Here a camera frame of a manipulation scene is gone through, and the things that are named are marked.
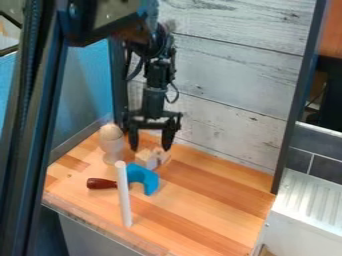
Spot blue arch block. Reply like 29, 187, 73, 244
125, 162, 162, 197

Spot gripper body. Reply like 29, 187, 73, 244
121, 85, 185, 136

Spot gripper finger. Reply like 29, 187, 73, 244
126, 124, 142, 153
160, 118, 178, 152

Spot white toy sink unit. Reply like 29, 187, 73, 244
253, 121, 342, 256

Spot light wooden block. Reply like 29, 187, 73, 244
133, 146, 173, 171

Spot white cylinder stick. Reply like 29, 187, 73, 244
113, 160, 134, 229

